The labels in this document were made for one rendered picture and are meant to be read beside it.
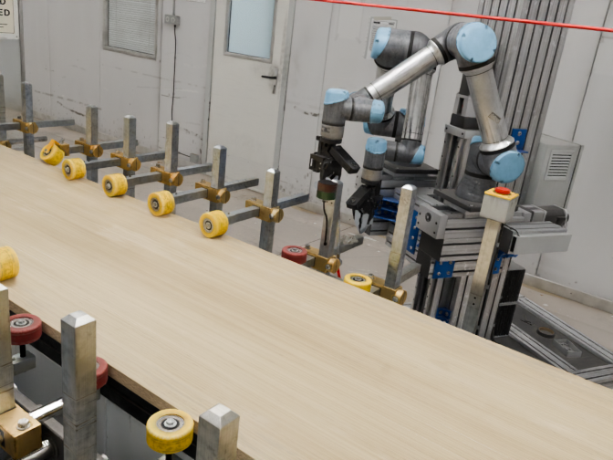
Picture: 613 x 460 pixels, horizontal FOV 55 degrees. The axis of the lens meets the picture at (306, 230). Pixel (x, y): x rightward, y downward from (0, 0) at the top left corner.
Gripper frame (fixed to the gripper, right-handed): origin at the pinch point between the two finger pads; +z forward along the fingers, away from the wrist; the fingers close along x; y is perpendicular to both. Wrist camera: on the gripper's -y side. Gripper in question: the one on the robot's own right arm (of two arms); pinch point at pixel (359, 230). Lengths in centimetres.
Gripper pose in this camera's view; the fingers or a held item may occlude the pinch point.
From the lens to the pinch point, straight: 225.4
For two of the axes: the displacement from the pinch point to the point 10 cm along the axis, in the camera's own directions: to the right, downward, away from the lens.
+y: 6.2, -2.0, 7.6
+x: -7.8, -3.0, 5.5
